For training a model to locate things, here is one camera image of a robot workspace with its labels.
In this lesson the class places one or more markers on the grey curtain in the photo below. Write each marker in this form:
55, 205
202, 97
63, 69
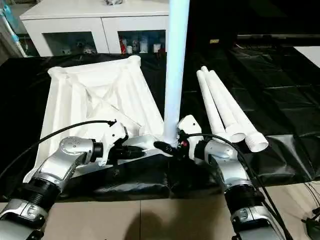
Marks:
5, 40

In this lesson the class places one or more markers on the white cabinet with glass doors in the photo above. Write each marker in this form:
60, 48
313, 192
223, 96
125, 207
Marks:
95, 20

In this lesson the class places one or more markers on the light blue plastic item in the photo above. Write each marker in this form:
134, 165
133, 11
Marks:
11, 25

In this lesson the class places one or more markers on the white plastic table top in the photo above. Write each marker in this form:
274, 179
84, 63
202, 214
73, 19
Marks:
90, 95

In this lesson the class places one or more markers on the black mat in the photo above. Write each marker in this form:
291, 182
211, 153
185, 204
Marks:
285, 105

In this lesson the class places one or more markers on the white flat board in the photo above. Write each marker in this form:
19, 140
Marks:
309, 55

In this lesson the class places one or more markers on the small red bottle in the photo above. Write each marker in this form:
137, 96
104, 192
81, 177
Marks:
123, 48

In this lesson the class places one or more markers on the small white bottle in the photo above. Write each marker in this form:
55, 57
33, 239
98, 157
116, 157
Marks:
156, 48

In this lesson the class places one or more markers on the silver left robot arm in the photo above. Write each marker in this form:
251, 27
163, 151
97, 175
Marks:
45, 175

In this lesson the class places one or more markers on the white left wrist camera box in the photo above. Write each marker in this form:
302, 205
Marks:
115, 134

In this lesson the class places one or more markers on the white plastic table leg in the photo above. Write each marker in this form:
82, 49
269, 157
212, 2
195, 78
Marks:
212, 107
225, 107
247, 125
176, 65

